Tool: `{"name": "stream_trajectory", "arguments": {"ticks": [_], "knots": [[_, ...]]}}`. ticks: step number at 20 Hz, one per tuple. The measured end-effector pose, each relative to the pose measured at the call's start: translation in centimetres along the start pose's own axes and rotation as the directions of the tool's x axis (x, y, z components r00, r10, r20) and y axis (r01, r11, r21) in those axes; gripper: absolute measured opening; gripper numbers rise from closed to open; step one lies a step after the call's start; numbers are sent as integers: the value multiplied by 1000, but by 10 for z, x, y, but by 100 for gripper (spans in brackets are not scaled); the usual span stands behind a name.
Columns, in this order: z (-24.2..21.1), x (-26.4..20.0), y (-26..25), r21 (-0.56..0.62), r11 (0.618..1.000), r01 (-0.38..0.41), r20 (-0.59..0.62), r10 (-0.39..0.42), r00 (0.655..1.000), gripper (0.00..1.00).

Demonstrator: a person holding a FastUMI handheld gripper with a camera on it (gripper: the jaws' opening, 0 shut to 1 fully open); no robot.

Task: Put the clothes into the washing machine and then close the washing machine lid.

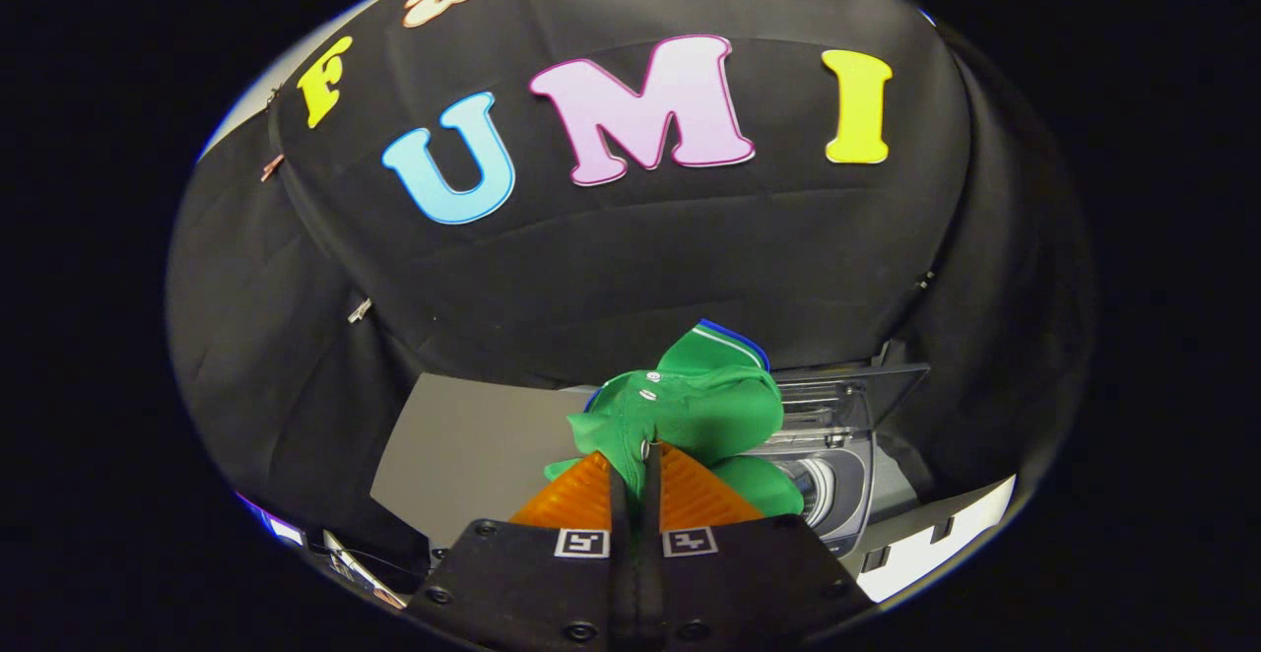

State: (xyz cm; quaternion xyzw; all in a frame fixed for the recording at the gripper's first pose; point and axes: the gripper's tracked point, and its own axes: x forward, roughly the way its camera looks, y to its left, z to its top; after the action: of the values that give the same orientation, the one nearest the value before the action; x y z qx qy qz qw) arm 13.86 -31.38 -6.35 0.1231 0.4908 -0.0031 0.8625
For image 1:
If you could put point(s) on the black backdrop cloth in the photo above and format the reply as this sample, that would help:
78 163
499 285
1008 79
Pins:
690 238

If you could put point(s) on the silver backdrop clip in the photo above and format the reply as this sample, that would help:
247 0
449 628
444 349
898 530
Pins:
360 311

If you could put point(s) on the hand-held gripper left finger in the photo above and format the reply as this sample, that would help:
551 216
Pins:
620 509

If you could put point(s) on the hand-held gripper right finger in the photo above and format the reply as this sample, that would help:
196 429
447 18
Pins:
652 509

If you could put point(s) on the small grey washing machine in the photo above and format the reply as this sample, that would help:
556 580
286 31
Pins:
837 494

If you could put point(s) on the green polo shirt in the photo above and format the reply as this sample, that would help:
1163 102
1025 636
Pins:
709 406

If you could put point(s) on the copper backdrop clip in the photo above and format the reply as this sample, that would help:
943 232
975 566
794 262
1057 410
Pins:
272 167

